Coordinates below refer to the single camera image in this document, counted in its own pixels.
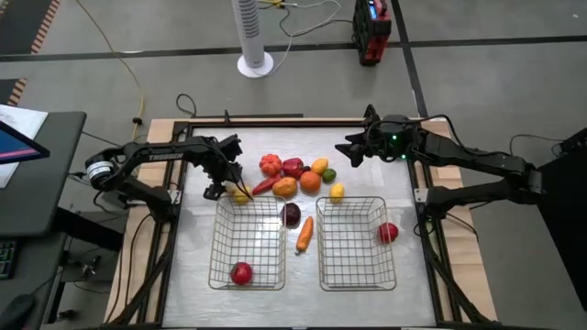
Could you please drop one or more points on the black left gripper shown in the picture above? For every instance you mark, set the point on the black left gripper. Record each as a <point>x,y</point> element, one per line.
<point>224,156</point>

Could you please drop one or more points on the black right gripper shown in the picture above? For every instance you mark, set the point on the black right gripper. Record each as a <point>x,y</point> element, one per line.
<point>390,142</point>

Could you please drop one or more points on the yellow lemon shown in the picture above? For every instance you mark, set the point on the yellow lemon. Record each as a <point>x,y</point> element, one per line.
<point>240,197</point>
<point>337,192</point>

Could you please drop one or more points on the red chili pepper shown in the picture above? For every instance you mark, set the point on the red chili pepper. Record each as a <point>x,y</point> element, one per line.
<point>265,185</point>

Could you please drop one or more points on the green lime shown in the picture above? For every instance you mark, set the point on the green lime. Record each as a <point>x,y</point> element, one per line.
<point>329,176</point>

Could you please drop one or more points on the yellow-orange mango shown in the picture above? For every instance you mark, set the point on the yellow-orange mango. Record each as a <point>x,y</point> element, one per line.
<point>319,166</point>

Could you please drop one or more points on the ribbed orange-red tomato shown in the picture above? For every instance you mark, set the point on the ribbed orange-red tomato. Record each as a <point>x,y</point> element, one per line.
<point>270,165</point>

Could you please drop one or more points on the orange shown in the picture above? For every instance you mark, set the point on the orange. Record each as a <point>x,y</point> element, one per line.
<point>310,182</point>

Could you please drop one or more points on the red bell pepper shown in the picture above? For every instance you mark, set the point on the red bell pepper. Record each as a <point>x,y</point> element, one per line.
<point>292,168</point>

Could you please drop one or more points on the dark purple plum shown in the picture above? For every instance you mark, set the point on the dark purple plum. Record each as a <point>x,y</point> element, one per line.
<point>291,214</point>

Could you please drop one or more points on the red apple with green leaf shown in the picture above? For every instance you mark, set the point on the red apple with green leaf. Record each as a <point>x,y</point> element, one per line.
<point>241,273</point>

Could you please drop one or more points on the long orange pepper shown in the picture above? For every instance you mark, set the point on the long orange pepper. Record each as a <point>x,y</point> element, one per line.
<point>305,234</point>

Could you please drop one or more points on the smooth red tomato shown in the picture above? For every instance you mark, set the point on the smooth red tomato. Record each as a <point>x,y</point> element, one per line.
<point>388,233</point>

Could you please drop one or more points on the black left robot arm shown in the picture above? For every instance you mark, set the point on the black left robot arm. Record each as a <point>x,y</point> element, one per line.
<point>160,153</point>

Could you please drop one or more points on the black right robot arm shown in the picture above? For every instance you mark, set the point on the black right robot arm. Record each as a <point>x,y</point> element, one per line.
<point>477,160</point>

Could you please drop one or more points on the wooden table board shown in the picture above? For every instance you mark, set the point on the wooden table board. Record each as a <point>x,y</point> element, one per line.
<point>160,130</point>

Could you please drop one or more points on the red and black power station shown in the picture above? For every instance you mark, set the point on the red and black power station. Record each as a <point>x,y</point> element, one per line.
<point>371,32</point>

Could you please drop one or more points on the white tower fan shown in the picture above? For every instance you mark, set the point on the white tower fan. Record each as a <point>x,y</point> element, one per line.
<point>250,32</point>

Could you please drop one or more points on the black desk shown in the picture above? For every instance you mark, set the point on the black desk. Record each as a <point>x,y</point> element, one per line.
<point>41,192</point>

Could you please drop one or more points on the computer monitor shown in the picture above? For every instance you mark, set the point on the computer monitor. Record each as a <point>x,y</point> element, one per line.
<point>18,146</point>

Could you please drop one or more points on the white paper sheet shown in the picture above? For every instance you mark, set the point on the white paper sheet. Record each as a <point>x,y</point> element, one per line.
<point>23,120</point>

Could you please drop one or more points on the black side panel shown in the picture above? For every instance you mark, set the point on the black side panel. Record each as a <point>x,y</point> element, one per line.
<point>566,220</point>

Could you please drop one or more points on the keyboard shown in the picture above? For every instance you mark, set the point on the keyboard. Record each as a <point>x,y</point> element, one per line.
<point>7,259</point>

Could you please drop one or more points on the black mat with striped edge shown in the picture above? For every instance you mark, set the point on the black mat with striped edge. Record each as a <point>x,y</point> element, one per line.
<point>23,23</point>
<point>9,91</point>

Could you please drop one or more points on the black computer mouse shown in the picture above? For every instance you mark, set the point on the black computer mouse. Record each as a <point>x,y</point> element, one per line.
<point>16,314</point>

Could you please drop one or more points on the black table frame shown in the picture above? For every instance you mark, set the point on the black table frame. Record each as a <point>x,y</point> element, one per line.
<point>275,124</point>

